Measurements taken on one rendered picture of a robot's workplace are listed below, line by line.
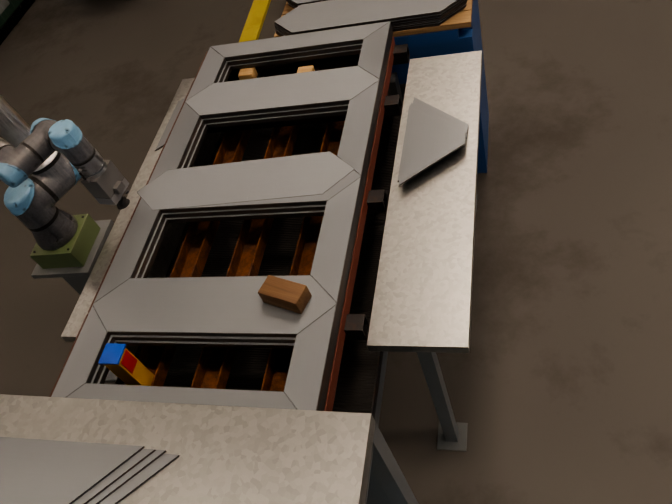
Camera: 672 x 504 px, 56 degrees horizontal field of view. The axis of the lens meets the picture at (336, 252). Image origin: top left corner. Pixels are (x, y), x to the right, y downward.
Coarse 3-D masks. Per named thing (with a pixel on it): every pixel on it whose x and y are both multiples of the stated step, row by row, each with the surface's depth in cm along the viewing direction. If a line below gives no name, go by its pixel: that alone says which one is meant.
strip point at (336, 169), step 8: (328, 160) 194; (336, 160) 193; (328, 168) 192; (336, 168) 191; (344, 168) 190; (352, 168) 189; (328, 176) 190; (336, 176) 189; (344, 176) 188; (328, 184) 188
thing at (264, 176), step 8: (264, 160) 202; (272, 160) 201; (256, 168) 201; (264, 168) 200; (272, 168) 199; (256, 176) 199; (264, 176) 198; (272, 176) 197; (256, 184) 196; (264, 184) 195; (272, 184) 194; (256, 192) 194; (264, 192) 193; (248, 200) 193; (256, 200) 192
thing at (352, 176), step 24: (312, 48) 236; (336, 48) 234; (360, 48) 232; (384, 72) 220; (216, 120) 226; (240, 120) 224; (264, 120) 222; (288, 120) 220; (192, 144) 220; (336, 192) 185; (360, 192) 186; (168, 216) 202; (192, 216) 200; (216, 216) 197; (240, 216) 195; (264, 216) 193; (288, 216) 191; (144, 264) 191; (336, 312) 160; (120, 336) 175; (144, 336) 173; (168, 336) 171; (192, 336) 169; (216, 336) 166; (240, 336) 164; (264, 336) 162; (288, 336) 160; (336, 336) 160; (96, 360) 170
